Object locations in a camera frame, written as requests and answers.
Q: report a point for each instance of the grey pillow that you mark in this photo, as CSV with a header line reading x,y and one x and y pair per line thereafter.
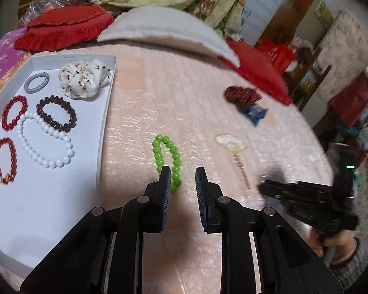
x,y
159,27

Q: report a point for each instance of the white cherry print scrunchie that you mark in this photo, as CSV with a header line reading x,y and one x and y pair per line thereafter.
x,y
79,79

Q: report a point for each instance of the wooden chair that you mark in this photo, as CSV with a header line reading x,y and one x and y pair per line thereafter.
x,y
322,76

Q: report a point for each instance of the red ruffled pillow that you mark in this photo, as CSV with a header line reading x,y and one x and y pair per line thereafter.
x,y
257,64
61,27

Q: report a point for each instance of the red cloth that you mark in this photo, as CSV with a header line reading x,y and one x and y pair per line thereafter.
x,y
352,98

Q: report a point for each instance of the red polka dot scrunchie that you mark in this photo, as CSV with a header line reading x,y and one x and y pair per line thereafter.
x,y
242,95

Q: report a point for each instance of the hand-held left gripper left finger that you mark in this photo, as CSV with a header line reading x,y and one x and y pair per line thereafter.
x,y
165,190

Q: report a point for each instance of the white cardboard box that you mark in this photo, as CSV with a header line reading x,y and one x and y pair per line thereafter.
x,y
49,190

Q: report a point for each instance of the red shopping bag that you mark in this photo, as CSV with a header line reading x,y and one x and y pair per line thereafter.
x,y
277,55

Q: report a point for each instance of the person's right forearm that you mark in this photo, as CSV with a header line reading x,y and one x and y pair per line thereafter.
x,y
352,269

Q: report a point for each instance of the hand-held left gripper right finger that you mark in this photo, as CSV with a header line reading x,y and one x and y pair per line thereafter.
x,y
200,190

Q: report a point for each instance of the clear plastic bag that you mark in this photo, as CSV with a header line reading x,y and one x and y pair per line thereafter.
x,y
40,7

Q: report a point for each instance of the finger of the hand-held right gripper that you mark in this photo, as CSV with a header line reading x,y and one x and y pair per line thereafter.
x,y
273,189

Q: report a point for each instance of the purple floral sheet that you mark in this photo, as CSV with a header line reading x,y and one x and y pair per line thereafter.
x,y
3,58

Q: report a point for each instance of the person's right hand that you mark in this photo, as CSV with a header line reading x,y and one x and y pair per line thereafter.
x,y
337,245

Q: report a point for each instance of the blue hair claw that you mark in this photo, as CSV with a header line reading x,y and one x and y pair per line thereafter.
x,y
256,113

